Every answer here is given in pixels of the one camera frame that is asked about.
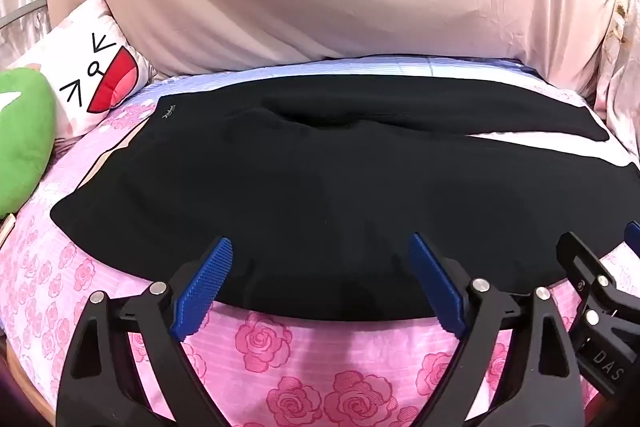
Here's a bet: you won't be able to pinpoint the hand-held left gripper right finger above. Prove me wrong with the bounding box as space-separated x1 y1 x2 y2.
406 232 587 427

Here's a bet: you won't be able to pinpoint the green plush pillow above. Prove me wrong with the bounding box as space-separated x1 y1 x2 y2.
0 68 57 218

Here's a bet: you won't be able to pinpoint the black pants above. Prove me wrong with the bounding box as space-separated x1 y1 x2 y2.
51 74 640 323

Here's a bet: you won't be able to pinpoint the white cartoon face pillow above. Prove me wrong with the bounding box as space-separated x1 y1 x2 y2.
17 0 151 138

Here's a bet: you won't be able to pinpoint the pink rose print bed sheet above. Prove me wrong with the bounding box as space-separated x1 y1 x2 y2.
0 54 640 427

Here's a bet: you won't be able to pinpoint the pinkish crumpled cloth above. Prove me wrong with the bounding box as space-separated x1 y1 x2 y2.
585 0 640 152

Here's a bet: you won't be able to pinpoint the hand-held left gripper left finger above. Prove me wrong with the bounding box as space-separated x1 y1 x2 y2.
56 236 234 427

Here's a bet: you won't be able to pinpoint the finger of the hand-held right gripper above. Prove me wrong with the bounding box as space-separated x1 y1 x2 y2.
556 232 627 325
623 221 640 259

